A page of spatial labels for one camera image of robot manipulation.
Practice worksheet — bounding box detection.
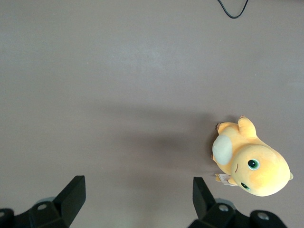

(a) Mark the orange plush toy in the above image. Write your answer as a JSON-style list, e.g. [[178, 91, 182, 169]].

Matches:
[[211, 114, 295, 198]]

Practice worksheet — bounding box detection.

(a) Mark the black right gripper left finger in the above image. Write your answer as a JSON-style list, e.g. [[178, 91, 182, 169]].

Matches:
[[13, 175, 86, 228]]

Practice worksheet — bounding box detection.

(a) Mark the thin black looped cable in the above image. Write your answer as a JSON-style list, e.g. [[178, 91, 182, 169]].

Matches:
[[217, 0, 249, 19]]

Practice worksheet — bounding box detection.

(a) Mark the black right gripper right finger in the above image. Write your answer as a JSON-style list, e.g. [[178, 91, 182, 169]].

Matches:
[[190, 176, 253, 228]]

